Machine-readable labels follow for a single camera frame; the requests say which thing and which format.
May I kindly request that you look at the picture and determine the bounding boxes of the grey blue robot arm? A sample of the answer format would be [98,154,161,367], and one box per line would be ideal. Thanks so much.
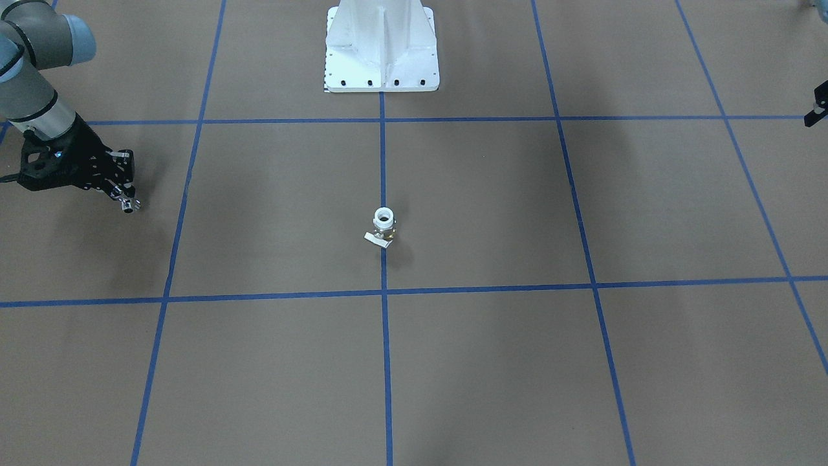
[1,1,141,214]

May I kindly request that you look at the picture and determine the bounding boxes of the brown paper table mat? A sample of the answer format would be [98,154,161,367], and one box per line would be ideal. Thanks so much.
[2,1,826,465]

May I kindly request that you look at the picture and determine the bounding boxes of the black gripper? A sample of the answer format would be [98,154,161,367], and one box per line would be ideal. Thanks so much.
[17,115,137,204]

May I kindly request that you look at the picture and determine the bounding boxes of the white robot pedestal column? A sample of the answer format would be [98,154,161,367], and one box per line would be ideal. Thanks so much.
[323,1,441,93]

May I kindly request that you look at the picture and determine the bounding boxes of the small metal pipe fitting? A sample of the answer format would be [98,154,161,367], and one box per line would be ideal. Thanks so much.
[120,198,142,214]

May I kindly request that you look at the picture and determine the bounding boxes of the white brass PPR valve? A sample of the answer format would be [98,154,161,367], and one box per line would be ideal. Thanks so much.
[364,206,396,250]

